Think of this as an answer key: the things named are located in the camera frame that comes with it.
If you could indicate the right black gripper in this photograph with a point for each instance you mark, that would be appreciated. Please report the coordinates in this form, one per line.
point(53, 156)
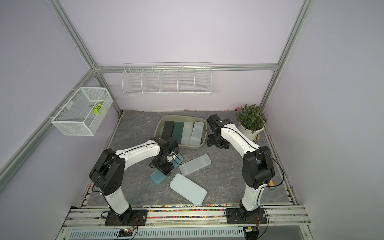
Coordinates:
point(210, 140)

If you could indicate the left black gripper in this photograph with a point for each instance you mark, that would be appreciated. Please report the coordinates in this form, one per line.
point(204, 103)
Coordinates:
point(166, 169)

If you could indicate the dark green pencil case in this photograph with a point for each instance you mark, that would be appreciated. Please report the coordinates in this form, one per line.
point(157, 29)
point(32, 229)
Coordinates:
point(178, 132)

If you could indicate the translucent pencil case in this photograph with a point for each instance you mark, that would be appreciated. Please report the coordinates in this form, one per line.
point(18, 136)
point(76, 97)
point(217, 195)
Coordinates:
point(187, 133)
point(197, 134)
point(195, 165)

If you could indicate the black pencil case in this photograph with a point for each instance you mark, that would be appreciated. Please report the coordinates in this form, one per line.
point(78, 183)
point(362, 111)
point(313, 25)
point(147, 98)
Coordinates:
point(167, 130)

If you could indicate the teal blue pencil case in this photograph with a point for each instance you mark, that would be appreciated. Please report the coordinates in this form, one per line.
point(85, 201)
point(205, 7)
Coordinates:
point(158, 177)

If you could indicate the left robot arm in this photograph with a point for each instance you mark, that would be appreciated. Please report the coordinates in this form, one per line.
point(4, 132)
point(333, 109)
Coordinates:
point(108, 172)

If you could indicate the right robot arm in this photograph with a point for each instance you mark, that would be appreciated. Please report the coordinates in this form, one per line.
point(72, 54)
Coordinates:
point(258, 165)

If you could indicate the olive green storage box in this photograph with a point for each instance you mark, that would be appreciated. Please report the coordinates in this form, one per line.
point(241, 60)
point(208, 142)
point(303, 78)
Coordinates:
point(178, 118)

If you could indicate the large pale blue case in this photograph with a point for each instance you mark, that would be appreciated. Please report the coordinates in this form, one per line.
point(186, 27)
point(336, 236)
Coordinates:
point(188, 189)

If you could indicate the potted green plant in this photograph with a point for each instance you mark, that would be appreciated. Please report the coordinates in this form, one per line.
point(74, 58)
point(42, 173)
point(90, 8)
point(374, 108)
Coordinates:
point(252, 120)

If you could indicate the green leaf toy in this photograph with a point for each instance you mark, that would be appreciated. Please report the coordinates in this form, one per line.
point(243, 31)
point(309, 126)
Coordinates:
point(98, 109)

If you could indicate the white wire shelf basket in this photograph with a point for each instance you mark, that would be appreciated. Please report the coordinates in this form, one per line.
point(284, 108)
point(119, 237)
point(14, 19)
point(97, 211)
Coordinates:
point(177, 78)

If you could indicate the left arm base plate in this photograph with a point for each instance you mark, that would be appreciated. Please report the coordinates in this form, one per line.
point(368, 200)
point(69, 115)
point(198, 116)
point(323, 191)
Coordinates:
point(126, 217)

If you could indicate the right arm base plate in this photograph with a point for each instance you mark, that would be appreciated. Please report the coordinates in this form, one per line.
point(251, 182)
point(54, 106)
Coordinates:
point(237, 216)

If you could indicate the white mesh wall basket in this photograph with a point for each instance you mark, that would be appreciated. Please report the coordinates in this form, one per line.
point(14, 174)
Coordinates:
point(76, 118)

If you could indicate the aluminium rail frame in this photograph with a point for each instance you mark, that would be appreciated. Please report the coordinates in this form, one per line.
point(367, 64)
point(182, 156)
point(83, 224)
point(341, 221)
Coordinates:
point(177, 221)

